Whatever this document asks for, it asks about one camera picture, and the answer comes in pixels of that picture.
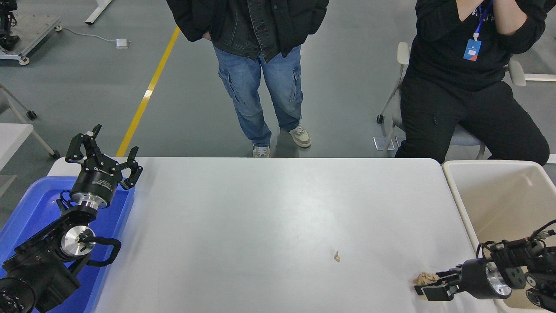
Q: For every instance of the grey office chair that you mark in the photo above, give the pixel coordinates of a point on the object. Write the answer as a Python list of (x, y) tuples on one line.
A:
[(467, 137)]

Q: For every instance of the seated person's right forearm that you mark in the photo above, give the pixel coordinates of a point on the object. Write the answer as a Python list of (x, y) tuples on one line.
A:
[(469, 8)]

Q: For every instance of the grey wheeled platform cart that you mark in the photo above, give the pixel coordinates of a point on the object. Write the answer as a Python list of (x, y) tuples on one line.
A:
[(34, 30)]

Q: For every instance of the large pale plastic bin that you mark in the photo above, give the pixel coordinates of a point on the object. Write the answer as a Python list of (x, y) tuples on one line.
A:
[(499, 200)]

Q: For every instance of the white stand foot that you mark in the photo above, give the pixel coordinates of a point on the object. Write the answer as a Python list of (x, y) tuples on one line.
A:
[(97, 11), (541, 77)]

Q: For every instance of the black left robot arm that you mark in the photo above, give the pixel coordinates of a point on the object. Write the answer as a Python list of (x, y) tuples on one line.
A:
[(39, 269)]

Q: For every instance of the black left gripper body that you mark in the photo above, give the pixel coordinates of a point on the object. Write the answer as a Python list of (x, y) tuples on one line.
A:
[(97, 180)]

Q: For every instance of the grey floor plate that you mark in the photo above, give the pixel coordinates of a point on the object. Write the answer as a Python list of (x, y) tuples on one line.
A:
[(384, 143)]

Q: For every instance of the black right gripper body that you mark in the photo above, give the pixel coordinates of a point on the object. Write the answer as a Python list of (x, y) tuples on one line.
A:
[(473, 278)]

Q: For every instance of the black machine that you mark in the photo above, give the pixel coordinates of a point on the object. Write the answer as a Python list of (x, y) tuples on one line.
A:
[(6, 41)]

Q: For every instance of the blue plastic tray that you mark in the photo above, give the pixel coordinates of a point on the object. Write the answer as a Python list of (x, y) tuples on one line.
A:
[(39, 204)]

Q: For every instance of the white wheeled folding table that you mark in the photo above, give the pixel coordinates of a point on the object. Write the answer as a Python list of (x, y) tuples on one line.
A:
[(13, 139)]

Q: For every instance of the standing person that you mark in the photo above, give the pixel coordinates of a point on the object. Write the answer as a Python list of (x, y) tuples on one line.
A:
[(247, 78)]

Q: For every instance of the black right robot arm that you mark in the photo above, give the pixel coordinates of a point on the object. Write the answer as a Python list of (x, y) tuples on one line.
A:
[(538, 261)]

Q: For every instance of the seated person's left forearm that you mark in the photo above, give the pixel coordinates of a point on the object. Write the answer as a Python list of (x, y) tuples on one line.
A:
[(512, 17)]

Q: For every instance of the tan paper ball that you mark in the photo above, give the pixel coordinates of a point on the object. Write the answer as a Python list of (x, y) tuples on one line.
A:
[(423, 278)]

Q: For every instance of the seated person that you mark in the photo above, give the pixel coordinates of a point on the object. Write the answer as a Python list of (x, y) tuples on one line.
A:
[(438, 126)]

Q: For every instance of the white power adapter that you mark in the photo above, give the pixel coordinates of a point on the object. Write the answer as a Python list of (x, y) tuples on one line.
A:
[(122, 43)]

